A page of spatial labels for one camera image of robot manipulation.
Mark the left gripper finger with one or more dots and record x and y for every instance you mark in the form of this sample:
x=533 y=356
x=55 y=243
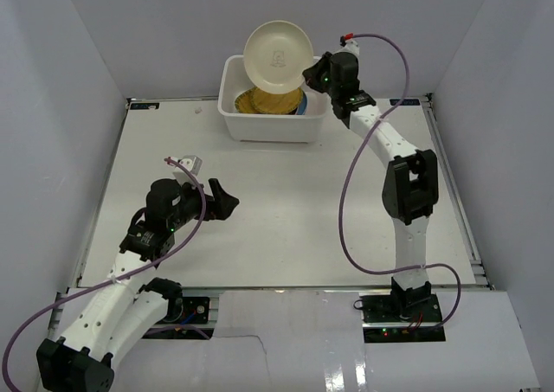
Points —
x=224 y=207
x=217 y=192

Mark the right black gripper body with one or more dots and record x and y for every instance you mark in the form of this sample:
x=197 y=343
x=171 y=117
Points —
x=331 y=88

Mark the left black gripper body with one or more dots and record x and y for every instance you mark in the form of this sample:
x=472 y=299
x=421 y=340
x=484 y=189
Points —
x=212 y=200

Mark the blue plastic plate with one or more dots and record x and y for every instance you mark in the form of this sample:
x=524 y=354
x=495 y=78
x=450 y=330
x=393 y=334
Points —
x=302 y=106

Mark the cream round plate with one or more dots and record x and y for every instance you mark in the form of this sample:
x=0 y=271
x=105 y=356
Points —
x=275 y=56

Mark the rectangular bamboo woven tray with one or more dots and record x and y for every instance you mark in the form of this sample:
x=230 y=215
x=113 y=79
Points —
x=278 y=104

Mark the round bamboo woven plate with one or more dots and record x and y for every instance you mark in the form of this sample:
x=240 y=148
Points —
x=244 y=102

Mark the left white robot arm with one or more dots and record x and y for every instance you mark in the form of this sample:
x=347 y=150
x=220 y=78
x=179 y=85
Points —
x=86 y=354

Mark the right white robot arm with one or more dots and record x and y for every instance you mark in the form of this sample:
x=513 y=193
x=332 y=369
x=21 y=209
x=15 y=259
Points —
x=410 y=187

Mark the white plastic bin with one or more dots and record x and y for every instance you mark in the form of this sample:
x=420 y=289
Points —
x=295 y=128

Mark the right blue table label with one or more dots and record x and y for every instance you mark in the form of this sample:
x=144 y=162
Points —
x=404 y=102

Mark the blue table label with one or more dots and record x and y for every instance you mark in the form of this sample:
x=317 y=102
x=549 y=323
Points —
x=134 y=106
x=404 y=102

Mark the left blue table label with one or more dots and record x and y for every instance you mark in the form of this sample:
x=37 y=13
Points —
x=134 y=106

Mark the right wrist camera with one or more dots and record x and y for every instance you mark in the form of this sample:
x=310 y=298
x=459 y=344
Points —
x=349 y=45

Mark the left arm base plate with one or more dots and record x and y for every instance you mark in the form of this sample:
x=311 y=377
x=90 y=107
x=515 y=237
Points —
x=192 y=318

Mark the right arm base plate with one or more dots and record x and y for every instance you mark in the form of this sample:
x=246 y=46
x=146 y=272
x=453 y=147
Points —
x=384 y=324

